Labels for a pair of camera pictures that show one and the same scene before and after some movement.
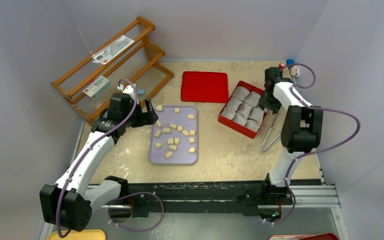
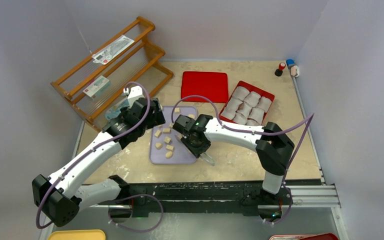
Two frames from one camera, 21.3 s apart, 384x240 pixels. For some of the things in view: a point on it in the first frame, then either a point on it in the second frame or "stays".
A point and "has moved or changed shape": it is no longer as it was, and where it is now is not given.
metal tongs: (263, 149) has moved or changed shape
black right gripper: (269, 103) -> (199, 149)
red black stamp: (281, 65) stays
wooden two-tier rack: (127, 71) stays
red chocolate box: (241, 110) stays
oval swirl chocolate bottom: (168, 154) stays
